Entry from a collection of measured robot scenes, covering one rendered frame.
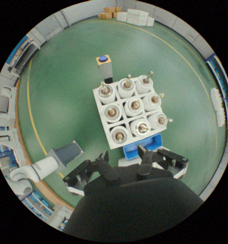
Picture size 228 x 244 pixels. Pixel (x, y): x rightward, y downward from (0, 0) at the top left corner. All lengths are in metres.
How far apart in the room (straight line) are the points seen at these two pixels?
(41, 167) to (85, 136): 0.45
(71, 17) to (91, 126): 5.17
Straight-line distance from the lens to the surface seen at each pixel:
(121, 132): 0.36
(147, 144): 0.69
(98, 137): 0.64
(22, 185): 0.40
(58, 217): 2.11
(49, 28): 5.00
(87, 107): 0.67
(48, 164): 0.48
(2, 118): 2.64
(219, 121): 2.74
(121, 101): 0.44
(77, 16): 5.28
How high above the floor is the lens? 0.61
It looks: 86 degrees down
